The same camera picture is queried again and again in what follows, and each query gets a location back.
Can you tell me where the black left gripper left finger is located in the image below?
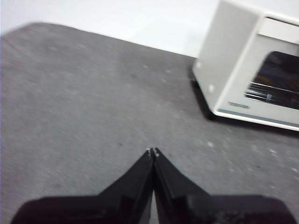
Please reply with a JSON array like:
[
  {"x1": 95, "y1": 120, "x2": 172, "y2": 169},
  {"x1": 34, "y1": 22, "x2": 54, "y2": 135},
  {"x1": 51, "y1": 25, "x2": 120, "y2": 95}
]
[{"x1": 10, "y1": 148, "x2": 155, "y2": 224}]

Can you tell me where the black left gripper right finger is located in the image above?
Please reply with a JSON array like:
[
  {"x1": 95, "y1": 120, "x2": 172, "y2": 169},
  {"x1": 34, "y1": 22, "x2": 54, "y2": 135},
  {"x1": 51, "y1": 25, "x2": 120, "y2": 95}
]
[{"x1": 153, "y1": 147, "x2": 299, "y2": 224}]

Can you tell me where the white glass oven door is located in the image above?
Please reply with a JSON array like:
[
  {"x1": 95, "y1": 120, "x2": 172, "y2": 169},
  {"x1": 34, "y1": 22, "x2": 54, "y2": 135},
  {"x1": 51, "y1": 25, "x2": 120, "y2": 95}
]
[{"x1": 216, "y1": 15, "x2": 299, "y2": 125}]

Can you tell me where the white toaster oven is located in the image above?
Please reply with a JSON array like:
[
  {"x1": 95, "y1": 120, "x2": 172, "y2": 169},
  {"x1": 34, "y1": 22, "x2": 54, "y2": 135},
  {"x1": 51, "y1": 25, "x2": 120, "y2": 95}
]
[{"x1": 192, "y1": 0, "x2": 299, "y2": 132}]

